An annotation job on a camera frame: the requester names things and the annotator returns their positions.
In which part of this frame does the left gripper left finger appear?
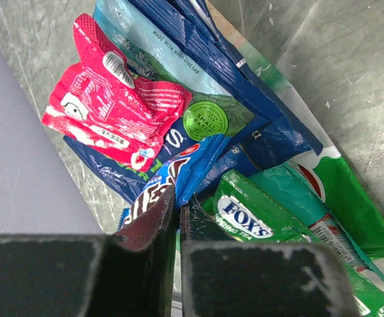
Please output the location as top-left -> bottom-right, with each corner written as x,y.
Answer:
0,189 -> 177,316

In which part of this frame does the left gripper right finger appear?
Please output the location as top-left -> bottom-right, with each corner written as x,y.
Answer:
180,199 -> 359,316

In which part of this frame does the green snack packet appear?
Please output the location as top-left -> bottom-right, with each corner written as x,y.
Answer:
202,170 -> 384,316

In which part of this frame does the teal snack packet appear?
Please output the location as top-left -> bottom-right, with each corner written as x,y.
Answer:
249,162 -> 384,282

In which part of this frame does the green Chuba cassava chips bag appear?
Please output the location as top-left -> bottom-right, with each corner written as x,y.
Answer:
204,0 -> 384,260

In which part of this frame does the blue Burts chips bag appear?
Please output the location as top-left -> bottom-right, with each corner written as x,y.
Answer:
170,1 -> 323,194

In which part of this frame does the red snack packet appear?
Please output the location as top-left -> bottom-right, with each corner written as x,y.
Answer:
42,13 -> 192,172

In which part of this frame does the blue green Burts vinegar bag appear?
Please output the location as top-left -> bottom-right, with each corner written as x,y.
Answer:
62,0 -> 285,205

